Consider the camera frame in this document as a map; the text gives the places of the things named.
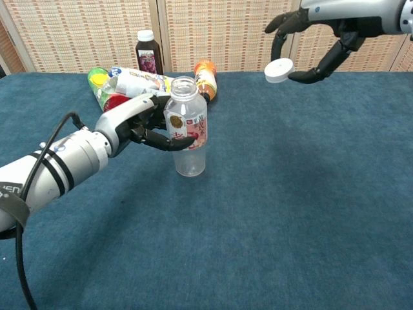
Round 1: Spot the black velcro strap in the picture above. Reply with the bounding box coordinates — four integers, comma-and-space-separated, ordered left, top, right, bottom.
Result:
0, 192, 30, 229

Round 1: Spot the dark purple juice bottle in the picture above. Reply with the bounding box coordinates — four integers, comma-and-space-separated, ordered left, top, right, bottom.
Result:
135, 29, 164, 75

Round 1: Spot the black cable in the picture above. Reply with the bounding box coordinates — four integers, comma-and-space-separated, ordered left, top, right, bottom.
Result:
15, 112, 83, 310

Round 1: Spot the woven bamboo folding screen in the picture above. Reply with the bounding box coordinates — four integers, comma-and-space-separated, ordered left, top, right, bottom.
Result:
0, 0, 413, 77

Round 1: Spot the right grey-black robot hand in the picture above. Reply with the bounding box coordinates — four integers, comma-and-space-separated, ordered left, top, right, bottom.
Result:
264, 0, 406, 85

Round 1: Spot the clear bottle red-white label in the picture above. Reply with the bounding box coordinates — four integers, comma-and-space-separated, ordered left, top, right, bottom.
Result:
163, 76, 208, 177

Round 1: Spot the orange juice bottle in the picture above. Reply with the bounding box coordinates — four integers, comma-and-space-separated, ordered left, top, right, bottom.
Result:
193, 59, 218, 103

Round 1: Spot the white bottle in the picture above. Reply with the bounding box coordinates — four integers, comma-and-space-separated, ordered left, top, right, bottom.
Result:
108, 66, 172, 98

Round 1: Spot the left grey-black robot hand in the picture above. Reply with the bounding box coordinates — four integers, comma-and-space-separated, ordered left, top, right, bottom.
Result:
95, 93, 199, 159

